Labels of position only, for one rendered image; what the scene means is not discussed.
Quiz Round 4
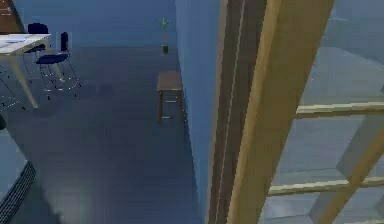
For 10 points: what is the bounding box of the brown wooden stool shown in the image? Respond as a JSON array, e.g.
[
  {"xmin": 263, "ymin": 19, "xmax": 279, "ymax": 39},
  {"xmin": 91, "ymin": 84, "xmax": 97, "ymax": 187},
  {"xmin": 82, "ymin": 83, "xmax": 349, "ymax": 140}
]
[{"xmin": 156, "ymin": 70, "xmax": 186, "ymax": 123}]

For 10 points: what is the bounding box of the green house plant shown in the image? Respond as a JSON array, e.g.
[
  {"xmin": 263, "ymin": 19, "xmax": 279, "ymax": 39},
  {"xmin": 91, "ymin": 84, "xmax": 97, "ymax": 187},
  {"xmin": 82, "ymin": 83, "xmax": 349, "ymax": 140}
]
[{"xmin": 160, "ymin": 17, "xmax": 172, "ymax": 56}]

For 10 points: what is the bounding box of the dark blue chair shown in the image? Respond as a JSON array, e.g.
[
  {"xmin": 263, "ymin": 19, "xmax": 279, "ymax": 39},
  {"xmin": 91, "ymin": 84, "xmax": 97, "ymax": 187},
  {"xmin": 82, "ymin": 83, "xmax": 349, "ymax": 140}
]
[
  {"xmin": 22, "ymin": 22, "xmax": 50, "ymax": 84},
  {"xmin": 34, "ymin": 31, "xmax": 82, "ymax": 101}
]

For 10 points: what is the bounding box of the white table with pale legs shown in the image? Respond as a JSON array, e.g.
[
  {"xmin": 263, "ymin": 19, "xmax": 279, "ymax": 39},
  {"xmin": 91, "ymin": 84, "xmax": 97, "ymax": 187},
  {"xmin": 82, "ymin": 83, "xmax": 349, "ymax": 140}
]
[{"xmin": 0, "ymin": 33, "xmax": 66, "ymax": 110}]

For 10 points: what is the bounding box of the dark ribbed curved object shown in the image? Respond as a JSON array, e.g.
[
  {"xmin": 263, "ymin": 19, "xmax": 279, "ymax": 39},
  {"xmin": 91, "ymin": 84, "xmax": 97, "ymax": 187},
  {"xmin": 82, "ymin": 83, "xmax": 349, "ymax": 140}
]
[{"xmin": 0, "ymin": 161, "xmax": 38, "ymax": 224}]

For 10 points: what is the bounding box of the brown wooden cupboard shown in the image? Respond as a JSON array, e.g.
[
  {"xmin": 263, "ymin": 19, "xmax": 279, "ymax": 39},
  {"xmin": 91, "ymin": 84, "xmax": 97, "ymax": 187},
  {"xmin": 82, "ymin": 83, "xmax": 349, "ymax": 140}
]
[{"xmin": 0, "ymin": 0, "xmax": 26, "ymax": 35}]

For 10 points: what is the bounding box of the window with pale wooden frame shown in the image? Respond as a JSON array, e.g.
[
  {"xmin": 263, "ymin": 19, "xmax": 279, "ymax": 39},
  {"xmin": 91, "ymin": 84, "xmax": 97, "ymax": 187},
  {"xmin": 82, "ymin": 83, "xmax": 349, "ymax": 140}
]
[{"xmin": 205, "ymin": 0, "xmax": 384, "ymax": 224}]

